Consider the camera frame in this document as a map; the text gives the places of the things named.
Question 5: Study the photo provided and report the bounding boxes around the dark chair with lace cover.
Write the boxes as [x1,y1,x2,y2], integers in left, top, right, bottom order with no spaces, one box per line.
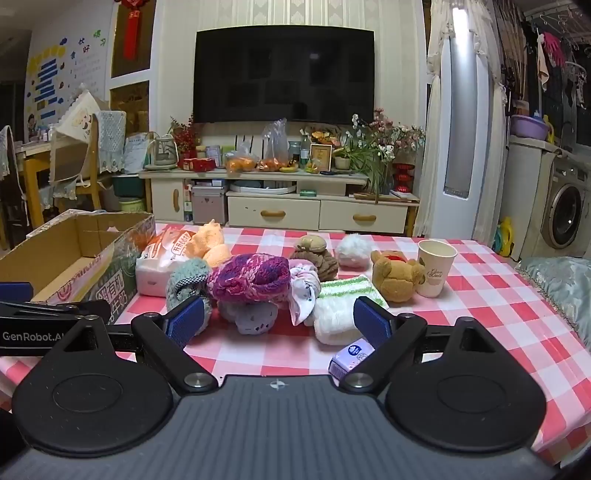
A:
[0,124,28,250]

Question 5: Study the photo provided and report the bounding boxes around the purple plastic basin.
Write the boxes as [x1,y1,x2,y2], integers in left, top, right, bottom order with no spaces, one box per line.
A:
[510,114,550,139]

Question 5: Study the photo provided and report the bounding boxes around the green striped white towel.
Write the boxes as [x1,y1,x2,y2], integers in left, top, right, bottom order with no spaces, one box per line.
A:
[314,274,391,347]

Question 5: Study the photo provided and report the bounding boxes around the wall poster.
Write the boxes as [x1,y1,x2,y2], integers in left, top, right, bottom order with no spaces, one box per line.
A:
[25,14,112,139]

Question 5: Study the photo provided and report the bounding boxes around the beige printed cloth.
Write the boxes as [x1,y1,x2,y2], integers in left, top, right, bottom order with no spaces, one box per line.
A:
[58,85,110,139]

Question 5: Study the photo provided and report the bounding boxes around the wooden chair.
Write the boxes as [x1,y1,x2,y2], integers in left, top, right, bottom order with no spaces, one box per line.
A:
[48,90,127,213]

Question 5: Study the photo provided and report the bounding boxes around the printed cardboard box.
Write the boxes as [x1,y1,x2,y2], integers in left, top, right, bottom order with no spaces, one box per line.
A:
[0,209,157,326]

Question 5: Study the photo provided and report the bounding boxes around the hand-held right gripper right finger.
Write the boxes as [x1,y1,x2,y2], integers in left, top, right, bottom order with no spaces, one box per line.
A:
[339,296,497,394]

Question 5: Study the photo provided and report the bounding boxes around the black television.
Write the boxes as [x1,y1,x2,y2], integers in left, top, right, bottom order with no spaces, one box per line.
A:
[192,25,376,125]

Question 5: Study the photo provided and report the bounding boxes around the silver washing machine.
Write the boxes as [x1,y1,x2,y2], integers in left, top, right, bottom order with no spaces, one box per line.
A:
[538,154,591,257]

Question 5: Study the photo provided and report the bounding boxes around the orange knitted cloth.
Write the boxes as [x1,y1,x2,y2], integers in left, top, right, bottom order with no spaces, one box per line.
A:
[185,219,234,268]

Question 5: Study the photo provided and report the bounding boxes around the glass kettle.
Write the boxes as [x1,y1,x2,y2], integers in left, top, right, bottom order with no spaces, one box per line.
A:
[148,134,178,169]

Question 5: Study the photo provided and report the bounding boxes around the red candle holder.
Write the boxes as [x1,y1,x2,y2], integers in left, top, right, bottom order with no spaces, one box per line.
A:
[392,162,414,193]

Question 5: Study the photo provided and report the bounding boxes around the white lace curtain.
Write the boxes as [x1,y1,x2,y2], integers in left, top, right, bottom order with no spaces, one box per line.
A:
[412,0,455,238]

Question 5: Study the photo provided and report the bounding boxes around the grey blue cushion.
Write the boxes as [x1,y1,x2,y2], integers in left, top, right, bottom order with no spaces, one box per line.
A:
[515,256,591,349]

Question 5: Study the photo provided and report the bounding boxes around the wooden picture frame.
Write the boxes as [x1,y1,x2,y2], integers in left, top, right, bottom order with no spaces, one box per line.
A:
[309,143,334,172]

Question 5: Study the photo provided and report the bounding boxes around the white paper certificate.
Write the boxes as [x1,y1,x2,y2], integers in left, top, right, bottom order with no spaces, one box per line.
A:
[124,133,155,174]

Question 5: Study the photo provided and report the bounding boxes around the red checked tablecloth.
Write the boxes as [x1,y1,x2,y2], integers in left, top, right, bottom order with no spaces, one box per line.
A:
[0,222,591,467]

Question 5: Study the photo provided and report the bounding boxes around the white paper cup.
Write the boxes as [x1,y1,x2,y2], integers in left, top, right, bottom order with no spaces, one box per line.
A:
[417,239,458,297]

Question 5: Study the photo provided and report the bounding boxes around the tan bear plush toy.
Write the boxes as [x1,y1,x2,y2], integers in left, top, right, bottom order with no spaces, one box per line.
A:
[370,249,426,303]

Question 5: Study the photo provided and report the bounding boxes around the pale green lace cover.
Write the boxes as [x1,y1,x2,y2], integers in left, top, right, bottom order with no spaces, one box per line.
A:
[95,111,127,174]

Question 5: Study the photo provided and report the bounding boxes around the white tower air conditioner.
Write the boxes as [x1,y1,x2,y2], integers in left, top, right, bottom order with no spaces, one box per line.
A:
[436,0,506,243]

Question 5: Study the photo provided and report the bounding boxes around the pink rubber gloves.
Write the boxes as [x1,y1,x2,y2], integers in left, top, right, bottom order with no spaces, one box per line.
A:
[542,31,566,68]

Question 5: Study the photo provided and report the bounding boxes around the purple knitted hat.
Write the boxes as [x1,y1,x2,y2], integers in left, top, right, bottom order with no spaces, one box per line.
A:
[206,253,291,305]

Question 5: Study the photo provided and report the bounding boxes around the orange white tissue pack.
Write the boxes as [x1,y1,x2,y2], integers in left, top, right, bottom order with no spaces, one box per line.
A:
[135,227,204,297]

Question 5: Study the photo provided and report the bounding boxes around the white floral cloth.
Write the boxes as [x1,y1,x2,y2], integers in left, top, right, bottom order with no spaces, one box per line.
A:
[287,261,322,327]

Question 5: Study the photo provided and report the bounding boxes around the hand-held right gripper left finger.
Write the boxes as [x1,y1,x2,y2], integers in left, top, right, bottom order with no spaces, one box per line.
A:
[62,295,219,394]

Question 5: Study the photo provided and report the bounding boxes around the dark green bin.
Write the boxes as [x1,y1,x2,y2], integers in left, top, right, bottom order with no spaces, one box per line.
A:
[113,174,146,197]

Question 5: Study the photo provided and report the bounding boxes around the pink white flower bouquet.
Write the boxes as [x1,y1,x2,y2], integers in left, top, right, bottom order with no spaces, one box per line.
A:
[353,108,426,162]

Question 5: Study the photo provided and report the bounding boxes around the grey green knitted hat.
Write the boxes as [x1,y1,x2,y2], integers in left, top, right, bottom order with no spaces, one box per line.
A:
[165,258,213,319]

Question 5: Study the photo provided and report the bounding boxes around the red berry branches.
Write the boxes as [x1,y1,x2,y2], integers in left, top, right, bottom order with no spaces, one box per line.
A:
[168,115,199,155]

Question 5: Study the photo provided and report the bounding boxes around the small purple tissue packet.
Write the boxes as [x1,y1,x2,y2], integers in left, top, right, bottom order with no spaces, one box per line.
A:
[328,338,376,376]

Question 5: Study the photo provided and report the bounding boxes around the yellow wooden table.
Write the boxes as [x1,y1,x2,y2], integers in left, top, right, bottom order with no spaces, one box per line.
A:
[16,141,54,215]

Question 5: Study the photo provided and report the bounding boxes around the white round tray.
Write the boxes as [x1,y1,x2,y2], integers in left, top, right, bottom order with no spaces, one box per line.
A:
[230,180,296,193]

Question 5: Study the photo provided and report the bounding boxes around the bag of oranges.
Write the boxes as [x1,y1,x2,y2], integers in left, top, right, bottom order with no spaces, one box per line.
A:
[225,154,259,175]

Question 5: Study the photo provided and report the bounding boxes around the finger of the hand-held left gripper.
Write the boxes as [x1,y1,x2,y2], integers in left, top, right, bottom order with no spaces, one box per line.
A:
[0,282,34,302]
[0,299,112,324]

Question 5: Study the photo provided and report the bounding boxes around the green potted plant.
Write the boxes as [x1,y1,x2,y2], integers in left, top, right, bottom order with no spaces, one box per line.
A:
[332,134,393,195]

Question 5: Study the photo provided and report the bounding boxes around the pink storage box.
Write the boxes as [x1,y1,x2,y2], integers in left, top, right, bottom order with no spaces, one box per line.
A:
[191,185,228,224]

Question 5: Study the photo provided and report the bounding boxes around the white fluffy ball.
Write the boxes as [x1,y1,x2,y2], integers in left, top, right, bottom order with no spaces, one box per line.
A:
[335,233,372,269]

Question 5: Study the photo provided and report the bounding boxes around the yellow plastic toy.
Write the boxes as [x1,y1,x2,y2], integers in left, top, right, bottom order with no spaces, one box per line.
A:
[492,217,514,257]

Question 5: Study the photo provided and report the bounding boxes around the cream television cabinet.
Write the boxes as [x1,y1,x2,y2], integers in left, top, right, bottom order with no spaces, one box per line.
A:
[139,164,421,234]

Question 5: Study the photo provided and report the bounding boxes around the clear plastic bag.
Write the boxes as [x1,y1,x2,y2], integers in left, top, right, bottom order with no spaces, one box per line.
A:
[261,119,289,172]

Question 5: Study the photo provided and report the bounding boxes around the red hanging knot ornament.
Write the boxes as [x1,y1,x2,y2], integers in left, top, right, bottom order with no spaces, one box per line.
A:
[116,0,147,61]

